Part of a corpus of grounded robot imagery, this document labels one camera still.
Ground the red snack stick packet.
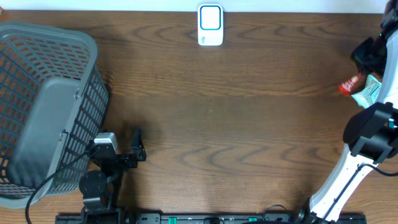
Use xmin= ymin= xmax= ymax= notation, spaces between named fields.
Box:
xmin=338 ymin=73 xmax=366 ymax=96

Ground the grey plastic shopping basket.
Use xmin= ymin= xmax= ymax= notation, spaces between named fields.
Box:
xmin=1 ymin=21 xmax=109 ymax=209

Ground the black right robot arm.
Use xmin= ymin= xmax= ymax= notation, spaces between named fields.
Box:
xmin=295 ymin=0 xmax=397 ymax=223

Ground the black left camera cable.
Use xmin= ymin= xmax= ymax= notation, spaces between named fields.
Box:
xmin=24 ymin=151 xmax=94 ymax=224

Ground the white teal tissue pack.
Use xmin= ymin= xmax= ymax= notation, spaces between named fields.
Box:
xmin=351 ymin=75 xmax=381 ymax=109

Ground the black aluminium frame rail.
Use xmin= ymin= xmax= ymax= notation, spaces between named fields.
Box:
xmin=55 ymin=211 xmax=368 ymax=224

